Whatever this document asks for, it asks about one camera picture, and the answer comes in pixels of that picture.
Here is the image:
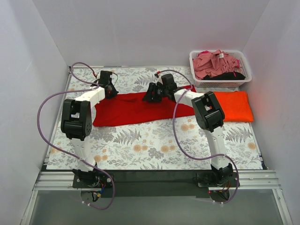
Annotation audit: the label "red t shirt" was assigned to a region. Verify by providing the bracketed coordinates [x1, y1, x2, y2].
[92, 84, 198, 128]

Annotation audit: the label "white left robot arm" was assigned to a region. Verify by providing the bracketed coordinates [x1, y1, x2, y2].
[60, 71, 118, 188]

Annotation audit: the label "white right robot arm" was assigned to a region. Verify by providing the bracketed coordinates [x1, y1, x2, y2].
[142, 72, 233, 186]

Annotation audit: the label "pink garments in basket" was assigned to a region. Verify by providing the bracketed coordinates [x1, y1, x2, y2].
[192, 50, 240, 80]

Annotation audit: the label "black garment in basket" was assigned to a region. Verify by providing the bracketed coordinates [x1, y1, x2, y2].
[203, 72, 245, 81]

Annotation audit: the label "folded orange t shirt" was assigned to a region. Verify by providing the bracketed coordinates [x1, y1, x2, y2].
[214, 91, 254, 122]

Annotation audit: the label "white plastic laundry basket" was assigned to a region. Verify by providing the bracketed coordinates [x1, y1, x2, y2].
[189, 50, 252, 88]

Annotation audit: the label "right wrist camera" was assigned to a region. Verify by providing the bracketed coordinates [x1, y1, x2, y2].
[154, 74, 163, 85]

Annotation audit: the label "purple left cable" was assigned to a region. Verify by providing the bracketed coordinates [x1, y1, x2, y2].
[37, 61, 116, 210]

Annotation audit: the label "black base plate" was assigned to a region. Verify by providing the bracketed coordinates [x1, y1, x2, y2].
[72, 169, 240, 201]

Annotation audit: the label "aluminium frame rail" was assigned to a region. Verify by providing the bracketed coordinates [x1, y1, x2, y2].
[22, 170, 292, 225]

